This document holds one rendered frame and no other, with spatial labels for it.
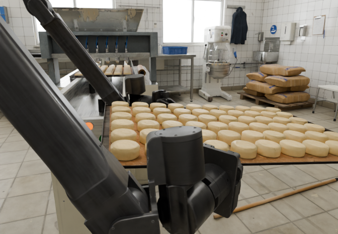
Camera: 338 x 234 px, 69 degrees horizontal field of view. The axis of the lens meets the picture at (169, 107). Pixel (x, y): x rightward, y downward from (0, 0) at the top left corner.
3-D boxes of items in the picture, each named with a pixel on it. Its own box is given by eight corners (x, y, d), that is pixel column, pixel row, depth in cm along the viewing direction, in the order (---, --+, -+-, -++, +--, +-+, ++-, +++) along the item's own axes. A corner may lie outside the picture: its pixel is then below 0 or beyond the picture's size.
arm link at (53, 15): (30, 7, 76) (20, 5, 66) (47, -4, 76) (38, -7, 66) (115, 110, 94) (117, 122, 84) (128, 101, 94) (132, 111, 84)
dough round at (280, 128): (262, 129, 66) (264, 122, 65) (277, 129, 68) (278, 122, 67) (276, 136, 61) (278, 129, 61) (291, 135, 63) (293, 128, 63)
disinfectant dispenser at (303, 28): (305, 41, 461) (307, 24, 453) (297, 41, 455) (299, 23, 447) (301, 41, 470) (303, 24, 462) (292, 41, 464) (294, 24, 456)
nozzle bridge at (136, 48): (58, 79, 187) (53, 32, 178) (153, 77, 199) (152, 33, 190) (45, 87, 155) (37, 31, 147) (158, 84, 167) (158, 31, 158)
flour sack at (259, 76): (259, 83, 449) (260, 73, 445) (245, 79, 487) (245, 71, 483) (289, 80, 473) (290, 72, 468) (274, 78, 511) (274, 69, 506)
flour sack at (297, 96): (282, 104, 404) (283, 96, 400) (263, 99, 441) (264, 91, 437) (312, 100, 432) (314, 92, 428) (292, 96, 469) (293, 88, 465)
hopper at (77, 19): (64, 32, 177) (62, 12, 174) (142, 33, 186) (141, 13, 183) (53, 31, 150) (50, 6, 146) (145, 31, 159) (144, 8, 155)
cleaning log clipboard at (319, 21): (324, 38, 425) (328, 13, 414) (323, 38, 424) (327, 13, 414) (310, 38, 449) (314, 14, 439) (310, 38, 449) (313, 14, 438)
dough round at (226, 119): (234, 122, 70) (235, 115, 70) (238, 128, 65) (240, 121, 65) (217, 121, 70) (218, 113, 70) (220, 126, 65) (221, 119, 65)
